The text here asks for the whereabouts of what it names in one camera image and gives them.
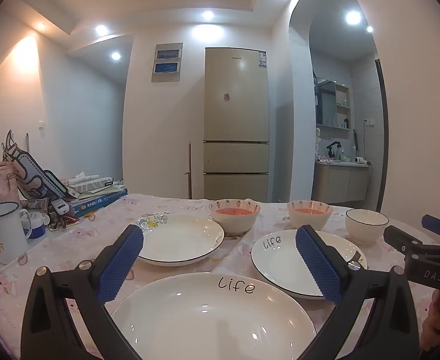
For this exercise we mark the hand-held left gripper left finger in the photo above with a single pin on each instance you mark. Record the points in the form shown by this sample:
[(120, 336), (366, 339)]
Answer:
[(122, 264)]

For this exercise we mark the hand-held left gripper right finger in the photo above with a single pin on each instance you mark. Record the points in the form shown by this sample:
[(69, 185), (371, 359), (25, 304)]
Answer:
[(317, 266)]

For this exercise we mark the white bowl with black rim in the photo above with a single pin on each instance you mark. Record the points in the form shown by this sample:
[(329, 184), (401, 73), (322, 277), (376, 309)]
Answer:
[(366, 229)]

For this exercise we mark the white cat print plate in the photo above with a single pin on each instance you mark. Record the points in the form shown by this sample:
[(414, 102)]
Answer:
[(276, 260), (212, 322), (182, 238)]

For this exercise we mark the carrot print bowl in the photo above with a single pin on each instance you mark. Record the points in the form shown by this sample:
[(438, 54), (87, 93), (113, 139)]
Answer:
[(310, 220), (235, 222)]

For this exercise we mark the person's right hand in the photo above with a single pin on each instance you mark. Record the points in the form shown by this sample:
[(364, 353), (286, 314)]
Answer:
[(432, 318)]

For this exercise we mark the pink cartoon print tablecloth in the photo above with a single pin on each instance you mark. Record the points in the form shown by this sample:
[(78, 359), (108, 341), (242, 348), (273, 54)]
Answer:
[(103, 228)]

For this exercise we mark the light green book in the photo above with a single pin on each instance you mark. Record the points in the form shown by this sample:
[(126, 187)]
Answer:
[(105, 192)]

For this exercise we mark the beige vanity cabinet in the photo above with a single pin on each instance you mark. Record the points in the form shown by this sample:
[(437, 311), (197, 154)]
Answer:
[(340, 182)]

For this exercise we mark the grey striped box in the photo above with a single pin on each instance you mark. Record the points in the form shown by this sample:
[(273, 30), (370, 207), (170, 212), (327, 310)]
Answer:
[(88, 184)]

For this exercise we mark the white hair dryer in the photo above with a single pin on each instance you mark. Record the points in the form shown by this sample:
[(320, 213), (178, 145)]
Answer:
[(362, 161)]

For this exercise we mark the small blue white jar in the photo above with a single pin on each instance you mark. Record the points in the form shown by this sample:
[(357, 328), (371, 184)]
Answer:
[(36, 228)]

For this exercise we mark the black faucet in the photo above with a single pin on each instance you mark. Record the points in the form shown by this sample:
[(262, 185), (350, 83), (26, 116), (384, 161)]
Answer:
[(332, 149)]

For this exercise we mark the wooden stick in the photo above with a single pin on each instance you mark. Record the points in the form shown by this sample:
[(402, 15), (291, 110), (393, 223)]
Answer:
[(189, 168)]

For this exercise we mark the white enamel mug blue rim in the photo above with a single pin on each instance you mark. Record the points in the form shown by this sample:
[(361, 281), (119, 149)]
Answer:
[(4, 236)]

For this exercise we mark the cartoon cardboard cutout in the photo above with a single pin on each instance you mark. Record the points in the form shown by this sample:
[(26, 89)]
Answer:
[(32, 174)]

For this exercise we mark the bathroom mirror cabinet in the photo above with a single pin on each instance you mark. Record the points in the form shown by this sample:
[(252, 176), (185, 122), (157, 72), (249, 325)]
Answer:
[(327, 101)]

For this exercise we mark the beige refrigerator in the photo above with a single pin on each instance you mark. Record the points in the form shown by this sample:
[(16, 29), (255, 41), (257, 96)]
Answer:
[(235, 127)]

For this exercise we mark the dark door frame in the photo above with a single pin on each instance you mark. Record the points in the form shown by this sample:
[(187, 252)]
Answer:
[(384, 138)]

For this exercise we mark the bathroom wall outlet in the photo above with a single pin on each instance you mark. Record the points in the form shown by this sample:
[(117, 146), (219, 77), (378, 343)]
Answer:
[(369, 122)]

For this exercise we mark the grey wall panel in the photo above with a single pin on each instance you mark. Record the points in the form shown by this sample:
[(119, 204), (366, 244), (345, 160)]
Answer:
[(167, 62)]

